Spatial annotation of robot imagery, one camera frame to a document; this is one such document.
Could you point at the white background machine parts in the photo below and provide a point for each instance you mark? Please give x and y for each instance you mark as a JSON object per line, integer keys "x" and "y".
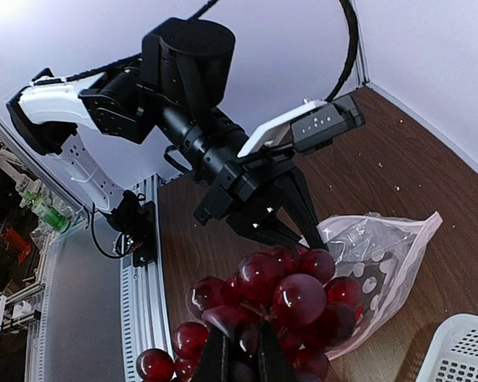
{"x": 17, "y": 315}

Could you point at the clear zip top bag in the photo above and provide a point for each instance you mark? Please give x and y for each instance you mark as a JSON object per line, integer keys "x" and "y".
{"x": 383, "y": 254}

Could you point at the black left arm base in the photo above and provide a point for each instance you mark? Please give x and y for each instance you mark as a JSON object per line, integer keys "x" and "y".
{"x": 134, "y": 219}

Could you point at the left aluminium frame post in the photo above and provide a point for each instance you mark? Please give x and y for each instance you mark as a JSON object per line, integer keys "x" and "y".
{"x": 361, "y": 68}

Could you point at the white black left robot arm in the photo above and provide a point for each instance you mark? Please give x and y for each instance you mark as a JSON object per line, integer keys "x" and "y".
{"x": 176, "y": 84}

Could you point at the dark red toy grapes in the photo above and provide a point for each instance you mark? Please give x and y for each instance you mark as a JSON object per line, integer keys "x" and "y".
{"x": 310, "y": 308}

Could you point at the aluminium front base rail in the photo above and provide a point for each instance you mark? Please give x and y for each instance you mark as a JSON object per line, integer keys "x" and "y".
{"x": 97, "y": 314}

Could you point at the green bottle in background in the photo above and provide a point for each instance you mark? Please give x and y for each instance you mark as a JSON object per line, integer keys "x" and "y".
{"x": 44, "y": 210}

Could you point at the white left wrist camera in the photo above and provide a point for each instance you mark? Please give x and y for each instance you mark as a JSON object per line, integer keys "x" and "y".
{"x": 313, "y": 125}

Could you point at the white perforated plastic basket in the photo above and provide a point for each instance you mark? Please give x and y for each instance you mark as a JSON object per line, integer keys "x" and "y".
{"x": 453, "y": 351}

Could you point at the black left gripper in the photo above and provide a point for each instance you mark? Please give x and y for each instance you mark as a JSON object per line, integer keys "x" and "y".
{"x": 244, "y": 194}

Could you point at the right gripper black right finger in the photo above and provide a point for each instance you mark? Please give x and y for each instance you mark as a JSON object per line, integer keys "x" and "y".
{"x": 272, "y": 363}

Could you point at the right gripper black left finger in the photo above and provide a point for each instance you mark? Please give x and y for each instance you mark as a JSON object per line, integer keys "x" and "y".
{"x": 214, "y": 361}

